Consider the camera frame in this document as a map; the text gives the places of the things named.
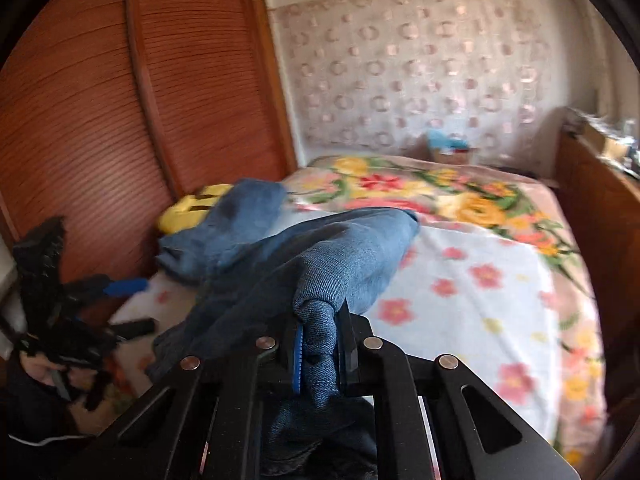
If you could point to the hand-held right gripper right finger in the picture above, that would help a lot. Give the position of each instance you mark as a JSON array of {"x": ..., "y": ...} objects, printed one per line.
[{"x": 348, "y": 355}]

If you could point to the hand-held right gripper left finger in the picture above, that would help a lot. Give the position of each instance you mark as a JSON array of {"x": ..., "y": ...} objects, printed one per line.
[{"x": 298, "y": 360}]

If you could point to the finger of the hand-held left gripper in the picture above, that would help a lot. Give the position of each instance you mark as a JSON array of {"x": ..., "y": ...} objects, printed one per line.
[
  {"x": 132, "y": 328},
  {"x": 125, "y": 287}
]

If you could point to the blue denim pants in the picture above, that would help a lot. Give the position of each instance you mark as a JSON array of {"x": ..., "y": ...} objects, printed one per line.
[{"x": 340, "y": 255}]

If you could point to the person's left forearm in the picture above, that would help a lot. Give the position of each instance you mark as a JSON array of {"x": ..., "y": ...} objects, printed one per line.
[{"x": 35, "y": 425}]

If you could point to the person's left hand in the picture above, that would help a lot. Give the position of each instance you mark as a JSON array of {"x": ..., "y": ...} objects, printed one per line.
[{"x": 42, "y": 371}]

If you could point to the yellow garment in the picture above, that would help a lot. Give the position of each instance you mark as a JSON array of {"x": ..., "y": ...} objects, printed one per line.
[{"x": 185, "y": 210}]

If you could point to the white small-flower bed sheet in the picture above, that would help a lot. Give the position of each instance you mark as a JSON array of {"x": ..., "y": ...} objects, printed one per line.
[{"x": 450, "y": 310}]

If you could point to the wooden slatted wardrobe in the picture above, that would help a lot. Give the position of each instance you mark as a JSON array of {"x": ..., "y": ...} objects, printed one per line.
[{"x": 100, "y": 110}]

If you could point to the large-flower pink blanket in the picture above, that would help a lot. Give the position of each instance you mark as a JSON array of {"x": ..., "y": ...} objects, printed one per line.
[{"x": 475, "y": 205}]

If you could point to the cardboard box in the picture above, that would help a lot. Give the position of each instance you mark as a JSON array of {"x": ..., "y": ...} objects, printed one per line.
[{"x": 452, "y": 156}]

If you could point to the light blue cloth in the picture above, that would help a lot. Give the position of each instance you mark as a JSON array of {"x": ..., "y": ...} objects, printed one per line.
[{"x": 445, "y": 139}]

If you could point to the wooden bed board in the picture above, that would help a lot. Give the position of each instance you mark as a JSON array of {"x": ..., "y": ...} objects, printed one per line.
[{"x": 600, "y": 240}]

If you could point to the circle-patterned pink curtain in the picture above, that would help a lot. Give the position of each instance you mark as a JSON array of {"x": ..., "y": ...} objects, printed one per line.
[{"x": 425, "y": 70}]

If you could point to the cluttered small items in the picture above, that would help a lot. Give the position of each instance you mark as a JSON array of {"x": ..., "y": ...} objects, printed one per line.
[{"x": 607, "y": 135}]

